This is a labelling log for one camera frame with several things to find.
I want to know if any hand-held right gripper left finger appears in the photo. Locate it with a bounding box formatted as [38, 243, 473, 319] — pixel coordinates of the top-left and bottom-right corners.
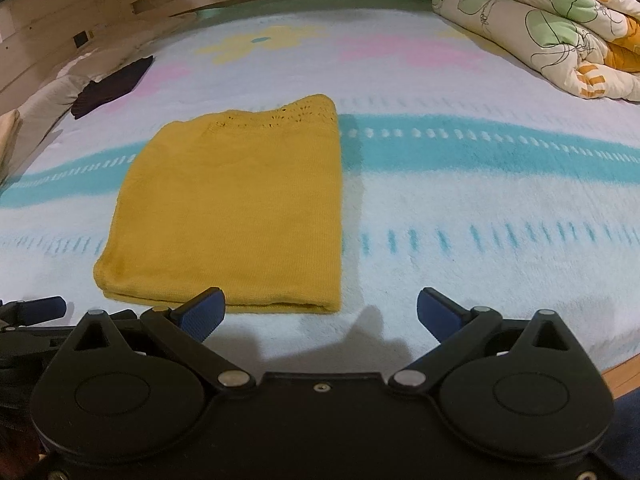
[50, 286, 256, 394]

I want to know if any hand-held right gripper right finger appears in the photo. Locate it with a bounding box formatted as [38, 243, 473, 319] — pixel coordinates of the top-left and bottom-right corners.
[389, 287, 591, 395]

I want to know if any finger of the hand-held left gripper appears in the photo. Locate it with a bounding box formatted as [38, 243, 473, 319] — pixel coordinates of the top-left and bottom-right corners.
[0, 296, 68, 323]

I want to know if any yellow knit top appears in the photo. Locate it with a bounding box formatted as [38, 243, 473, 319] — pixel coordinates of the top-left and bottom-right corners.
[93, 94, 344, 315]

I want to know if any beige pillow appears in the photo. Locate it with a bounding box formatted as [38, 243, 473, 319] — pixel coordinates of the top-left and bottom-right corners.
[0, 109, 24, 186]

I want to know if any white pillow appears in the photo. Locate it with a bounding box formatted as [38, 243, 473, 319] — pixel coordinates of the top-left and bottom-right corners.
[17, 42, 156, 173]

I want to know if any dark cloth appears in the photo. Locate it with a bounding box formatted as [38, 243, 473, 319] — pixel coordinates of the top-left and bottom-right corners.
[71, 55, 155, 120]

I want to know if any person's leg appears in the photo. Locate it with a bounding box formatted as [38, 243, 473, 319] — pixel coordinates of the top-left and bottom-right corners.
[607, 394, 640, 480]

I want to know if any flower print quilt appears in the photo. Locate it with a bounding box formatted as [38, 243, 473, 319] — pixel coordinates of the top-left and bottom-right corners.
[431, 0, 640, 102]

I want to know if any green bed sheet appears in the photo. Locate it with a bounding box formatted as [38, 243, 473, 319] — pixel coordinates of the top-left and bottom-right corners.
[192, 1, 437, 17]

